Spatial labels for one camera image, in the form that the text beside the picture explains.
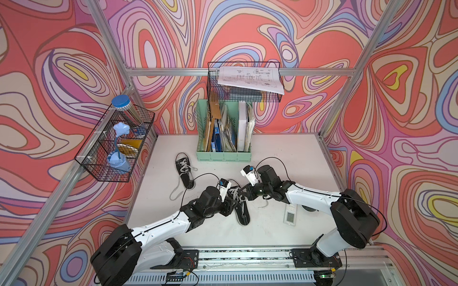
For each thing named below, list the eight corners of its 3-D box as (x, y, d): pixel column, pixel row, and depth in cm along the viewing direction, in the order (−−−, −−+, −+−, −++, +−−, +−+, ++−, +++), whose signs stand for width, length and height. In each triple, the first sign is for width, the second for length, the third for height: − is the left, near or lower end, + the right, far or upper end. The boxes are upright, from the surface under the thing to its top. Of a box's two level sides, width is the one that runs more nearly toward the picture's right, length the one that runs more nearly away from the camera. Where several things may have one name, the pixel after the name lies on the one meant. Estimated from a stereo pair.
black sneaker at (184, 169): (180, 191, 94) (179, 187, 91) (175, 158, 109) (173, 154, 106) (196, 186, 96) (195, 183, 93) (188, 155, 110) (187, 151, 107)
